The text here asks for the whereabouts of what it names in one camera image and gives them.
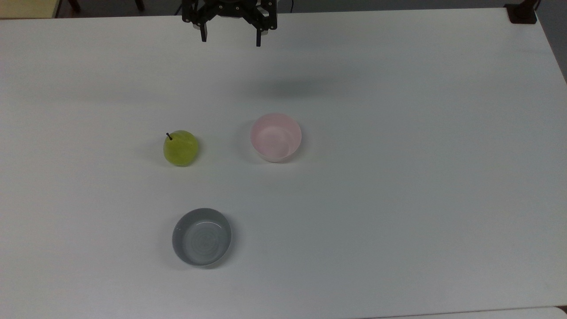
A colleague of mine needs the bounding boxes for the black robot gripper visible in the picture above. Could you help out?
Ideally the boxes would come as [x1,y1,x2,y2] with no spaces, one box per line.
[182,0,279,47]

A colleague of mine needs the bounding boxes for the green pear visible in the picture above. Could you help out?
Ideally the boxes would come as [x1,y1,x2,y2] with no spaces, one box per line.
[163,130,199,167]

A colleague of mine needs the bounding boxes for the pink bowl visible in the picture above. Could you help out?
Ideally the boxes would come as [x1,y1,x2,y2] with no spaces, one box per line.
[250,113,303,163]

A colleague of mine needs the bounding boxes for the grey bowl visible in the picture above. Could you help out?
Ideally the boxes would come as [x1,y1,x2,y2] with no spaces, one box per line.
[172,208,233,267]

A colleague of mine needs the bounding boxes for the yellow wooden board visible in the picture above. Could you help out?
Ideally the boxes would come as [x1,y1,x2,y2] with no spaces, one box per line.
[0,0,61,19]

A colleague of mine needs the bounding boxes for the black clamp base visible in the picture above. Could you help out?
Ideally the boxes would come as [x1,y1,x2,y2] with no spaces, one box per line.
[504,0,542,24]

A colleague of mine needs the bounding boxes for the white adjoining table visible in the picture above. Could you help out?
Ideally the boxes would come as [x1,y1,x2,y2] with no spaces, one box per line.
[363,306,567,319]

